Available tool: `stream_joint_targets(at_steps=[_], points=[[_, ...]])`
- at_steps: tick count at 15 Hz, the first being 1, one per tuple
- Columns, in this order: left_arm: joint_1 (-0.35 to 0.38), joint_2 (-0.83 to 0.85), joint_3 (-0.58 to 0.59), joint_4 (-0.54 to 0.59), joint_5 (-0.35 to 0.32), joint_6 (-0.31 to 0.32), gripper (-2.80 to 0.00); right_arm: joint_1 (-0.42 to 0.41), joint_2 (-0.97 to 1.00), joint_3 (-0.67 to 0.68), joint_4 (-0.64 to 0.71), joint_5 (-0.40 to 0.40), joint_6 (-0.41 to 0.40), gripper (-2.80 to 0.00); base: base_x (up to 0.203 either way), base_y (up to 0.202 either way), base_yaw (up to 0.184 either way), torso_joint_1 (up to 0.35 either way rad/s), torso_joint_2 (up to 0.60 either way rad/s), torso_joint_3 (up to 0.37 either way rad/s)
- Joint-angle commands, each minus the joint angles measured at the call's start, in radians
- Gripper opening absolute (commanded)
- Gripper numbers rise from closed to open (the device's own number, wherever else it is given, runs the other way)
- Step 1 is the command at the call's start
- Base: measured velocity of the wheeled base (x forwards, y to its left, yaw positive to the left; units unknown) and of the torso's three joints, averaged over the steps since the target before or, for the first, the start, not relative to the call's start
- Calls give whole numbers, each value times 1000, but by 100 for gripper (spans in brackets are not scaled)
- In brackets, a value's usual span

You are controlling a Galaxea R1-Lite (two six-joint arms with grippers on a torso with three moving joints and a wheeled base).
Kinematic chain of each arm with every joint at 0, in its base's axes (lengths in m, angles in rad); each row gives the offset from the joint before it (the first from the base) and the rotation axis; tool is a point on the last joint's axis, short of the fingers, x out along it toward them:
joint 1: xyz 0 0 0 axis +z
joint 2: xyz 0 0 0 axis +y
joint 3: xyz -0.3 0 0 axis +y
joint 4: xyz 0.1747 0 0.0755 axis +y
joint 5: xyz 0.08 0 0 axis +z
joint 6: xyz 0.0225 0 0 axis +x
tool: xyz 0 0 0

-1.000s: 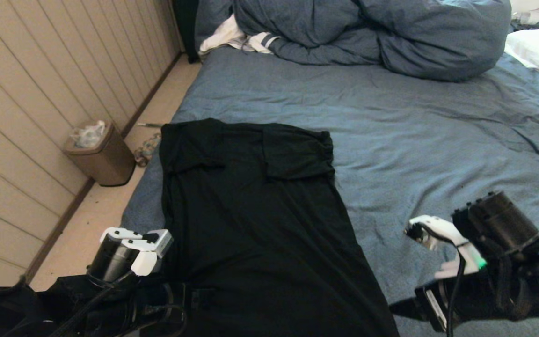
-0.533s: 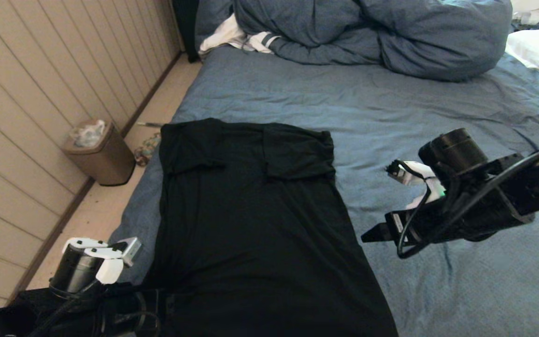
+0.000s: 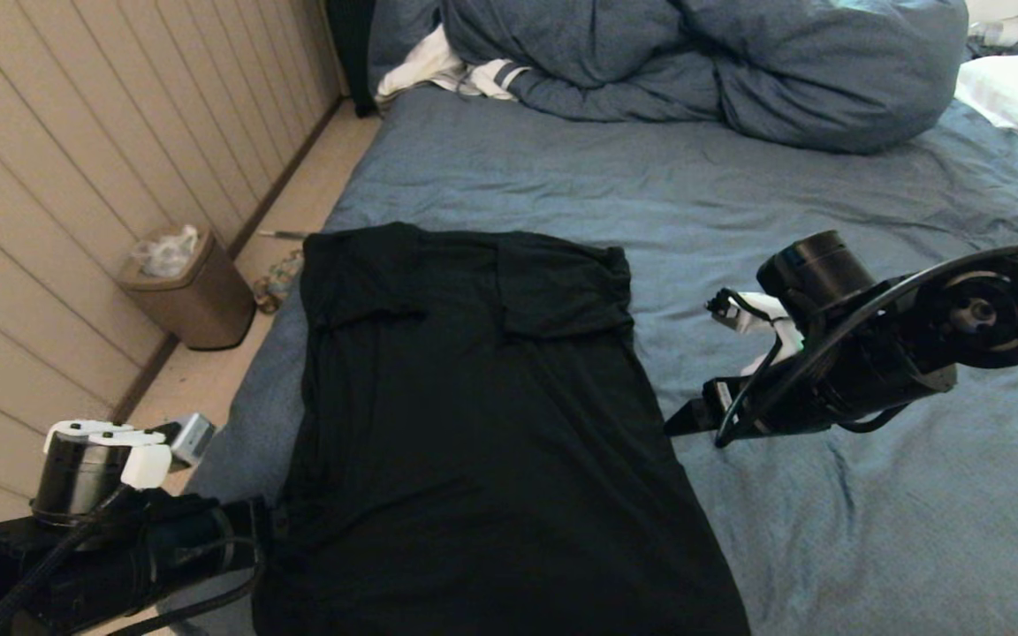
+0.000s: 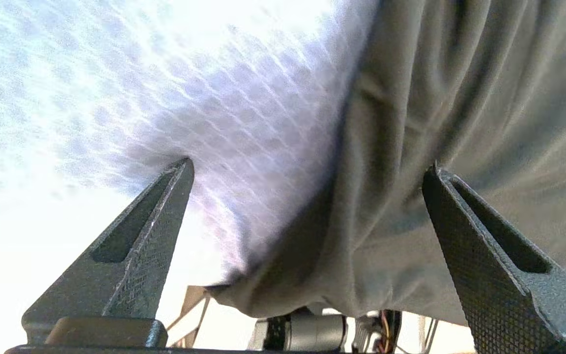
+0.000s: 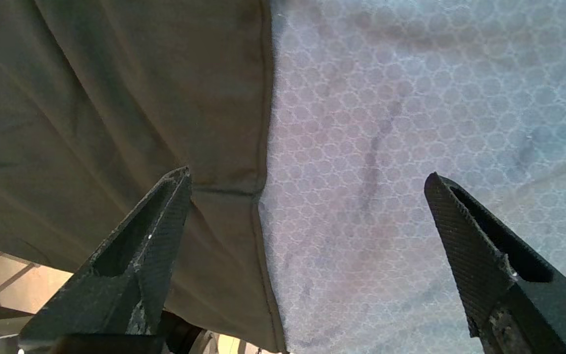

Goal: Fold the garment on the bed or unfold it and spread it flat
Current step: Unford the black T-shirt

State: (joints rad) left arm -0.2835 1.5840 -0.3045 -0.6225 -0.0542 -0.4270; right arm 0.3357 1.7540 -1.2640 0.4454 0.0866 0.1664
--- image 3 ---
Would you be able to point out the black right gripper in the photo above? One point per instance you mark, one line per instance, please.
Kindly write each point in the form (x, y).
(739, 408)

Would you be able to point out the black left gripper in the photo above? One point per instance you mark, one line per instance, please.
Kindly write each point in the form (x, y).
(257, 530)

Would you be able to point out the black printed T-shirt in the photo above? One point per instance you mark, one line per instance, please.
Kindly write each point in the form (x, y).
(474, 442)

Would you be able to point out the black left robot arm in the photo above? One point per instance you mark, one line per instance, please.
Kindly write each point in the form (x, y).
(76, 565)

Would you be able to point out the white left wrist joint cover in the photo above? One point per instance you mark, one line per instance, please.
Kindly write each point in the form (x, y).
(147, 464)

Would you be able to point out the blue bed sheet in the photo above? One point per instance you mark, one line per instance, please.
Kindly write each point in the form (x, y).
(827, 530)

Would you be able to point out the brown trash bin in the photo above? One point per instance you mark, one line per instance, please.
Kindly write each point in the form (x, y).
(200, 305)

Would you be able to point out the patterned cloth item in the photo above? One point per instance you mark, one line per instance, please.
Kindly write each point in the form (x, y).
(277, 283)

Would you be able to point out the clear plastic bin bag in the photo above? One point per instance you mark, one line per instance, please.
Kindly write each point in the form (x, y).
(164, 254)

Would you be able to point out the blue bunched duvet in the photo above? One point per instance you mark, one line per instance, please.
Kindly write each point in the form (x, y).
(739, 62)

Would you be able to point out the white striped garment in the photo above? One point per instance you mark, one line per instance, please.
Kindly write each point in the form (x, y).
(421, 66)

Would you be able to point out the black bedside furniture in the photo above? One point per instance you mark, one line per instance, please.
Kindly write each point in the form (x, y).
(350, 53)

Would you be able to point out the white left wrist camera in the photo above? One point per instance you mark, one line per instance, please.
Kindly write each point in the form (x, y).
(193, 440)

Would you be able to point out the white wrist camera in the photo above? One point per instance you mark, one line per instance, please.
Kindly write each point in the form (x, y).
(752, 314)
(193, 440)

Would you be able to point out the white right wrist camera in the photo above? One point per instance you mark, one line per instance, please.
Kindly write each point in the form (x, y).
(752, 314)

